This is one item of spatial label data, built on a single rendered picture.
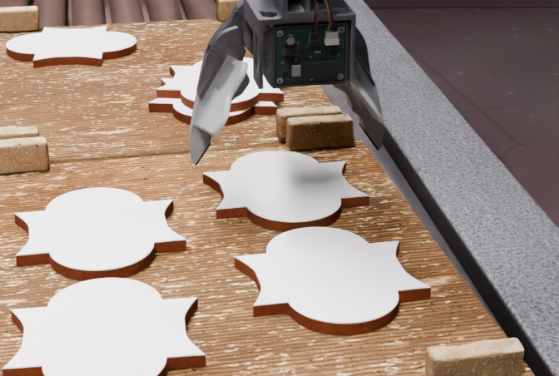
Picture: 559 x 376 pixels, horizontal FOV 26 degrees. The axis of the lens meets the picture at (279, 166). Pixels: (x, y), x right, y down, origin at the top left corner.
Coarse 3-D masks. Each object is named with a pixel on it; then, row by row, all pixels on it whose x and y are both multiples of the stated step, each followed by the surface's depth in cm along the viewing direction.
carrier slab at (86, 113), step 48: (0, 48) 134; (144, 48) 134; (192, 48) 134; (0, 96) 120; (48, 96) 120; (96, 96) 120; (144, 96) 120; (288, 96) 120; (48, 144) 108; (96, 144) 108; (144, 144) 108; (240, 144) 108
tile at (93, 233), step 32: (96, 192) 96; (128, 192) 96; (32, 224) 91; (64, 224) 91; (96, 224) 91; (128, 224) 91; (160, 224) 91; (32, 256) 87; (64, 256) 86; (96, 256) 86; (128, 256) 86
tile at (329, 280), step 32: (256, 256) 86; (288, 256) 86; (320, 256) 86; (352, 256) 86; (384, 256) 86; (288, 288) 82; (320, 288) 82; (352, 288) 82; (384, 288) 82; (416, 288) 82; (320, 320) 78; (352, 320) 78; (384, 320) 79
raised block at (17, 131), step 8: (0, 128) 104; (8, 128) 104; (16, 128) 105; (24, 128) 105; (32, 128) 105; (0, 136) 104; (8, 136) 104; (16, 136) 104; (24, 136) 104; (32, 136) 104
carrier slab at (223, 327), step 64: (0, 192) 99; (64, 192) 99; (192, 192) 99; (384, 192) 99; (0, 256) 88; (192, 256) 88; (0, 320) 80; (192, 320) 80; (256, 320) 80; (448, 320) 80
